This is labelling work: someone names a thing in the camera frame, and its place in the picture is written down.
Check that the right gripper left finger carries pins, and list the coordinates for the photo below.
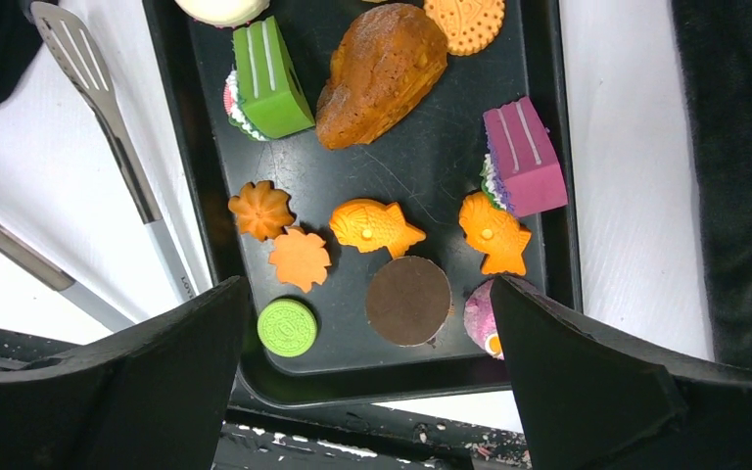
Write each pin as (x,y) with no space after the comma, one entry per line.
(152,396)

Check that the brown madeleine bread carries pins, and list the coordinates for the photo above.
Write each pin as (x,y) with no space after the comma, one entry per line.
(388,60)

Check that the pink cake slice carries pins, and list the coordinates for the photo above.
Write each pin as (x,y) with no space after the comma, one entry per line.
(521,171)

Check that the orange fish cookie right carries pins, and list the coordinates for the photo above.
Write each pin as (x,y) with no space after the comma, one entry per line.
(495,233)

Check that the green cake slice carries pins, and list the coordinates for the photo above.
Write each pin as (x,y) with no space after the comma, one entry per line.
(262,95)

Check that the white frosted donut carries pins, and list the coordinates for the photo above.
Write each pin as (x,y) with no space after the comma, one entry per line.
(223,13)

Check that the brown round chocolate cookie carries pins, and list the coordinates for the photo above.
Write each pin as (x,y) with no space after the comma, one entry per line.
(408,301)

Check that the metal serving tongs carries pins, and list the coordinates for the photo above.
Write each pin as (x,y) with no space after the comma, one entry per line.
(79,57)

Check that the orange fish cookie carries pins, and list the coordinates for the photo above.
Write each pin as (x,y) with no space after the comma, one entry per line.
(495,233)
(369,226)

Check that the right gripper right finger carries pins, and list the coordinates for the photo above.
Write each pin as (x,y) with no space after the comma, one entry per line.
(591,396)

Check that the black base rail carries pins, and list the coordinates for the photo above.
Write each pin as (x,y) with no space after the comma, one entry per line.
(358,436)

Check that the black serving tray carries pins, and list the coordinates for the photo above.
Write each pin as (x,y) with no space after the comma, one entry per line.
(427,163)

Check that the round orange biscuit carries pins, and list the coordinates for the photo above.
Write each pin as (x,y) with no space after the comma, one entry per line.
(469,25)

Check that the orange flower cookie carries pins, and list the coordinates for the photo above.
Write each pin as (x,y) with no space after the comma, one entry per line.
(261,210)

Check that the orange fish cookie left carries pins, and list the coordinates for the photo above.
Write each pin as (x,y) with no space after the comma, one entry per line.
(369,226)

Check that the green round cookie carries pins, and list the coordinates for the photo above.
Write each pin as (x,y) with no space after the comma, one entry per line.
(287,328)

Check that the orange leaf cookie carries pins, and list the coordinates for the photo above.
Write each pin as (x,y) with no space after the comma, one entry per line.
(300,259)

